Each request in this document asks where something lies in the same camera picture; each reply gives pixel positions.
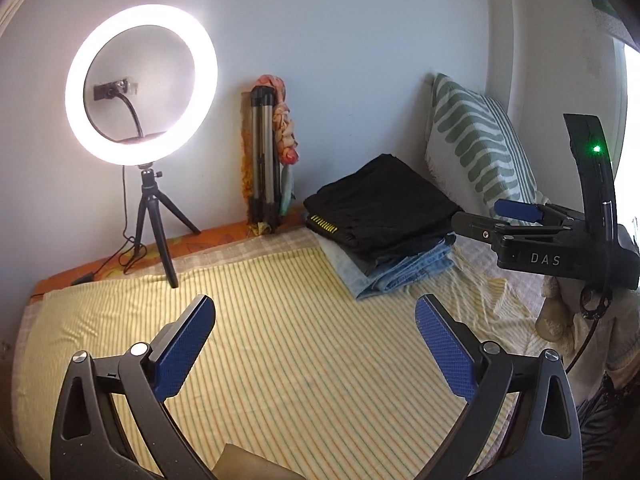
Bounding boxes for beige checked blanket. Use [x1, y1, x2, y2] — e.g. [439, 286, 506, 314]
[20, 230, 551, 341]

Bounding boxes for light blue folded pants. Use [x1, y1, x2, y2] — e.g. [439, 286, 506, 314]
[317, 235, 381, 302]

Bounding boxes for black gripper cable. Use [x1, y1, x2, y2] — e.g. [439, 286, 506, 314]
[565, 280, 613, 376]

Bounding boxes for beige cloth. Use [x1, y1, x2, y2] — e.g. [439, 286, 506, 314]
[534, 260, 640, 411]

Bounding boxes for window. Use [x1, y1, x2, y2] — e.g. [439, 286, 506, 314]
[612, 35, 640, 196]

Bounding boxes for yellow striped bed sheet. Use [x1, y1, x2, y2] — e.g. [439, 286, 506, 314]
[12, 245, 536, 480]

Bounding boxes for dark grey folded pants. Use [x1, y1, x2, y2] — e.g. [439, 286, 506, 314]
[345, 245, 416, 277]

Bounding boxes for patterned curtain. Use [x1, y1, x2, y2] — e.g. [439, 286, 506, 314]
[582, 0, 640, 53]

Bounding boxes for black pants with yellow stripes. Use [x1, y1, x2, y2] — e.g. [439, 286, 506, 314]
[303, 154, 463, 262]

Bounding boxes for folded silver tripod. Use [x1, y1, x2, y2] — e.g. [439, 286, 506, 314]
[248, 86, 282, 233]

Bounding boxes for black ring light cable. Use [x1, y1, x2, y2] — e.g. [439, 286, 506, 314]
[70, 165, 146, 286]

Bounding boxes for blue denim jeans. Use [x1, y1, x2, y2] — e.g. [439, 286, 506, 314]
[357, 232, 458, 301]

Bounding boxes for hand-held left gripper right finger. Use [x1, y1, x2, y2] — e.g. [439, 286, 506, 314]
[415, 294, 584, 480]

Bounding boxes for green patterned white pillow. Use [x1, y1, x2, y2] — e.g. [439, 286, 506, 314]
[425, 72, 538, 211]

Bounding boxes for small black tripod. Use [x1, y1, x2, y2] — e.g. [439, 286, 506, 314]
[119, 162, 202, 289]

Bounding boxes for colourful knotted cloth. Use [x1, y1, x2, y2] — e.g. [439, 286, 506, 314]
[255, 74, 301, 216]

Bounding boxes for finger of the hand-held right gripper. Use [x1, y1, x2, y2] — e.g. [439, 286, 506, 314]
[451, 212, 586, 249]
[494, 198, 584, 225]

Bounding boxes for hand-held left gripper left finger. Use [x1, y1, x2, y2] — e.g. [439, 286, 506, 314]
[49, 294, 217, 480]

